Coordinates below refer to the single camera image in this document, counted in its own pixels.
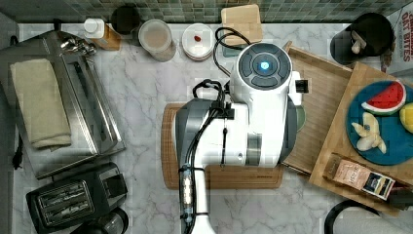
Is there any toy peeled banana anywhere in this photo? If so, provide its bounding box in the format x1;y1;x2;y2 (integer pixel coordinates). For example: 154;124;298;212
352;112;387;154

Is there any green bowl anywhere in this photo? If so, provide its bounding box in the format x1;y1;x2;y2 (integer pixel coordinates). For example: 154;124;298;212
296;105;306;131

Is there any black two-slot toaster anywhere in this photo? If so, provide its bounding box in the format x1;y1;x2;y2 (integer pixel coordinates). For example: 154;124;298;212
26;163;128;234

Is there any black lidded pot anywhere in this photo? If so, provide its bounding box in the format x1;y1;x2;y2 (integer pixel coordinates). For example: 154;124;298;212
70;208;129;234

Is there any cinnamon oat bites box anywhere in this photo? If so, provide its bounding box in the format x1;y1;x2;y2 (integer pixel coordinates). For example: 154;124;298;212
387;3;413;76

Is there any clear plastic jar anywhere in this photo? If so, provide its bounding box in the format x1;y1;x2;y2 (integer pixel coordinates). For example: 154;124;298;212
138;19;176;62

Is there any white bottle on wooden block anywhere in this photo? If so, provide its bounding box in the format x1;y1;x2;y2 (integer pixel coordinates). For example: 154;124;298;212
84;19;121;51

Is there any folded beige towel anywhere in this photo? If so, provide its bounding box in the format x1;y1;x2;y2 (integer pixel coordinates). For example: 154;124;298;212
10;58;71;149

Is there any teal canister with wooden lid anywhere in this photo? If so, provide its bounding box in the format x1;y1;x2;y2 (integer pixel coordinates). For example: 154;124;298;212
221;4;263;58

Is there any white container with red item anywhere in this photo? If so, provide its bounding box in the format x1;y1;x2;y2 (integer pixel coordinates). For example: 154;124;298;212
181;23;214;61

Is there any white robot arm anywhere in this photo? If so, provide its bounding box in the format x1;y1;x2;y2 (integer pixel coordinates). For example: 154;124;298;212
172;43;308;234

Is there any tea bag packet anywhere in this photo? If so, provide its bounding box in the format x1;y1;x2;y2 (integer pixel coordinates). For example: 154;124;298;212
323;154;395;201

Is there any stainless toaster oven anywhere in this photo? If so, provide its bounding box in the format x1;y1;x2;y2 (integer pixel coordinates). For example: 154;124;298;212
1;30;125;179

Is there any toy lemon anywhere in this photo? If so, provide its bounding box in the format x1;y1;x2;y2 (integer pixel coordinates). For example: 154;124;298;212
399;102;413;133

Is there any toy watermelon slice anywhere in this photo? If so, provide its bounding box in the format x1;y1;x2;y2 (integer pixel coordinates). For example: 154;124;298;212
361;80;407;115

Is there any wooden drawer cabinet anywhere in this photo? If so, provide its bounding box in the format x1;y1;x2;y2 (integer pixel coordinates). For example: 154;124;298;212
310;62;412;216

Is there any black utensil holder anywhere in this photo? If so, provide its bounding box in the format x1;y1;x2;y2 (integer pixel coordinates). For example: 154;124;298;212
330;13;394;65

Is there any blue plate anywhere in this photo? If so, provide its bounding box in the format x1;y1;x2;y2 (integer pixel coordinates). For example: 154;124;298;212
346;81;413;166

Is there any bamboo cutting board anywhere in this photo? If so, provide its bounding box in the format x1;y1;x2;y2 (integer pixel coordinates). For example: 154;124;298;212
161;103;283;190

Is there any dark round container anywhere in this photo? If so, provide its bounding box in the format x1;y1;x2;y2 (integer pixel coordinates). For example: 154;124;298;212
110;6;140;35

